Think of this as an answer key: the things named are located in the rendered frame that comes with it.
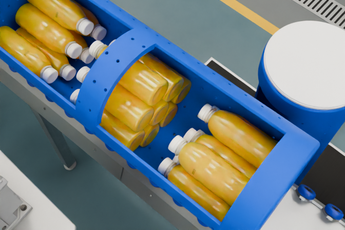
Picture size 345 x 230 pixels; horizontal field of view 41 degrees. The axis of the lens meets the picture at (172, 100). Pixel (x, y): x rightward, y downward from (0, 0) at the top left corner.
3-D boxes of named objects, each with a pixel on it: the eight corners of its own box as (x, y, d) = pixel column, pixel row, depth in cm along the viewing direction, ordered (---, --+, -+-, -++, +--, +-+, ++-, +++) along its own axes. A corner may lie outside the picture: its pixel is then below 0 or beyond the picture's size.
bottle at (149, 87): (156, 108, 106) (98, 65, 112) (173, 82, 105) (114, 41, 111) (145, 106, 99) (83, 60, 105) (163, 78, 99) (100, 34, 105)
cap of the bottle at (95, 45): (99, 59, 110) (93, 55, 111) (108, 45, 110) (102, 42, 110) (91, 56, 106) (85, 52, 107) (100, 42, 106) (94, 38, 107)
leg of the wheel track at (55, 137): (70, 172, 215) (35, 109, 160) (61, 165, 217) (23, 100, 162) (79, 164, 217) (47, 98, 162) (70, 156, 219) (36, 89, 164)
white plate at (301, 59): (322, 5, 130) (321, 8, 131) (243, 48, 123) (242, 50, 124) (394, 75, 118) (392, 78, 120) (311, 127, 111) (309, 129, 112)
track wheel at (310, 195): (311, 203, 109) (316, 196, 108) (294, 191, 110) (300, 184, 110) (313, 198, 113) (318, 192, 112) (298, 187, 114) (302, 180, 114)
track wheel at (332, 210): (339, 223, 106) (344, 216, 106) (322, 211, 108) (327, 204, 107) (340, 218, 110) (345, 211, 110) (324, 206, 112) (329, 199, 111)
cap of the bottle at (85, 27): (91, 17, 118) (96, 21, 118) (87, 31, 120) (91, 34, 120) (80, 19, 115) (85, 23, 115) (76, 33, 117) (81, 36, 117)
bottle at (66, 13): (48, -23, 125) (97, 12, 119) (41, 1, 128) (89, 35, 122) (27, -21, 119) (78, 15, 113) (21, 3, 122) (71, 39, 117)
